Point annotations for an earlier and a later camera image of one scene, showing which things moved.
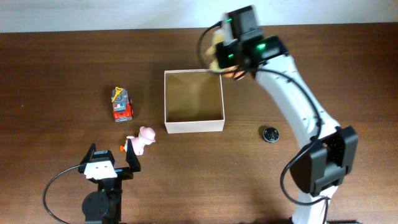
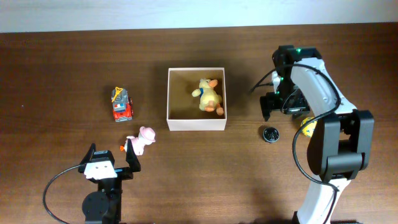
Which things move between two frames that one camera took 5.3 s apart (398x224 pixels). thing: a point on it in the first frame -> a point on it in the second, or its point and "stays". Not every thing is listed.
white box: x=193 y=101 stays
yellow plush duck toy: x=231 y=70 -> x=209 y=100
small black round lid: x=271 y=134 stays
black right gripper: x=222 y=56 -> x=272 y=101
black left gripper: x=126 y=172 stays
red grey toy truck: x=122 y=104 stays
